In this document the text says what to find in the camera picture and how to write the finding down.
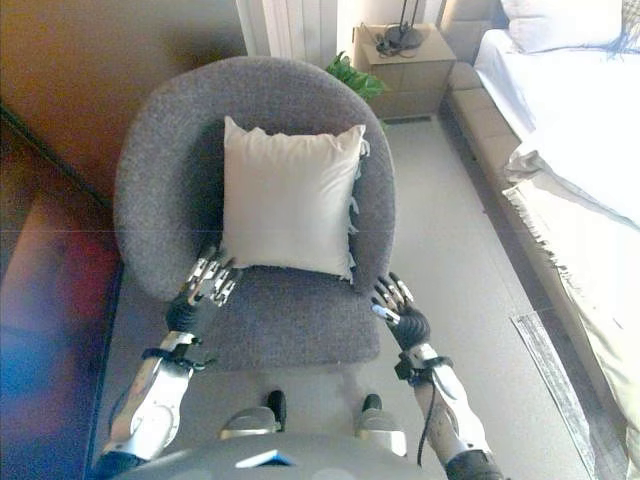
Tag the black lamp base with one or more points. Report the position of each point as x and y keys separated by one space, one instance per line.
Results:
x=402 y=36

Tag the silver robot left leg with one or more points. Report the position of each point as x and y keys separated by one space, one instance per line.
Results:
x=250 y=420

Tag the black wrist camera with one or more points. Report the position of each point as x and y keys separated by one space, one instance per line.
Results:
x=407 y=367
x=197 y=361

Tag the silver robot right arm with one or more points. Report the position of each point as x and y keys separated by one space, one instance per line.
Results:
x=455 y=415

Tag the green potted plant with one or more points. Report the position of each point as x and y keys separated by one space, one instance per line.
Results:
x=357 y=80

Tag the silver robot leg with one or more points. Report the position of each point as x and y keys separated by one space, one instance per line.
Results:
x=250 y=420
x=382 y=425

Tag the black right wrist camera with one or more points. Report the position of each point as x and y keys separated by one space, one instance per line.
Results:
x=407 y=367

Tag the grey robot torso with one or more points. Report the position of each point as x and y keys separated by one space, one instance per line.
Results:
x=225 y=462

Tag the white fringed cushion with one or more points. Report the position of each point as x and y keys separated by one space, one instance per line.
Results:
x=290 y=200

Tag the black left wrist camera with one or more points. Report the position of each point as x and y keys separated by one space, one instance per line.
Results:
x=197 y=361

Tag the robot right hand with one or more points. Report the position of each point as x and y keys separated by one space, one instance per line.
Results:
x=412 y=325

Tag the dark glossy cabinet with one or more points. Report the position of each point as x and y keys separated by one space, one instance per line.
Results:
x=50 y=325

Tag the white bed duvet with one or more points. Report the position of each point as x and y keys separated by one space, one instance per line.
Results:
x=575 y=110

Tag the grey tasselled throw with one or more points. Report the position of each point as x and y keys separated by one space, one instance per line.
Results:
x=627 y=30

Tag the silver robot right leg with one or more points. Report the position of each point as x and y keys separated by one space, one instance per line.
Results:
x=382 y=425

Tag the grey fabric armchair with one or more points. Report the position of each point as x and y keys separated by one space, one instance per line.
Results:
x=170 y=175

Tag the white bed pillow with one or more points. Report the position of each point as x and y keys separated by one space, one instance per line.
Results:
x=560 y=25

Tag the beige fringed bed throw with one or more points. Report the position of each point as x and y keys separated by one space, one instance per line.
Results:
x=600 y=280

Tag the wooden nightstand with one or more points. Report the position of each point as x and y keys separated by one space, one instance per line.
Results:
x=420 y=80

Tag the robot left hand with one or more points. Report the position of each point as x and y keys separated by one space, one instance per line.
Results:
x=182 y=312

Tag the grey patterned rug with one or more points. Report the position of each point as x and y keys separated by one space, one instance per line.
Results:
x=555 y=380

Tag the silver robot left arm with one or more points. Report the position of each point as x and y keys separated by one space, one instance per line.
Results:
x=155 y=410

